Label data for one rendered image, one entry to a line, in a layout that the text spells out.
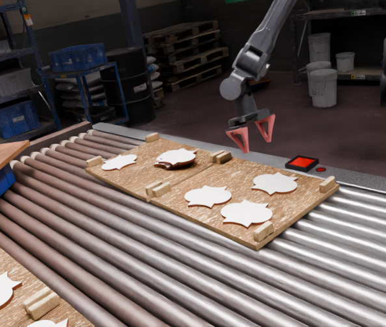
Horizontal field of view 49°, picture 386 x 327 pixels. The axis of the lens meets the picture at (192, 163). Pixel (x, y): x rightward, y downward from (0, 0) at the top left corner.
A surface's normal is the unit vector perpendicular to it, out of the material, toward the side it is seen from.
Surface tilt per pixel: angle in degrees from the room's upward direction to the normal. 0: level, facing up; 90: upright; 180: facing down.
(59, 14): 90
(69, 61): 92
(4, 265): 0
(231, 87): 80
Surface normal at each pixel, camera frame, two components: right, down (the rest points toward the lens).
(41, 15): 0.71, 0.17
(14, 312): -0.16, -0.91
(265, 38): -0.29, 0.22
